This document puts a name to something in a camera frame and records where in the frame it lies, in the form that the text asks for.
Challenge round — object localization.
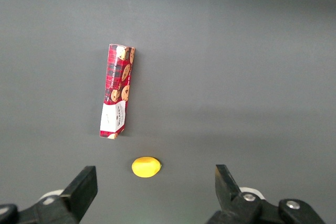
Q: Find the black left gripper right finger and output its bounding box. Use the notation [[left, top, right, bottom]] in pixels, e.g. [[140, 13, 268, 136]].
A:
[[206, 164, 327, 224]]

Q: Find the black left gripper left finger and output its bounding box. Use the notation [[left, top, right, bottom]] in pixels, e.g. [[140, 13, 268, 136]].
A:
[[0, 166, 99, 224]]

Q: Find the yellow lemon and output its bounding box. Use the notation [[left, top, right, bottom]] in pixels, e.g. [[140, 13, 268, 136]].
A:
[[131, 156, 162, 178]]

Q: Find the red tartan cookie box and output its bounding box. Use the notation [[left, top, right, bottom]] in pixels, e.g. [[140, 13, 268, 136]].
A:
[[99, 44, 135, 140]]

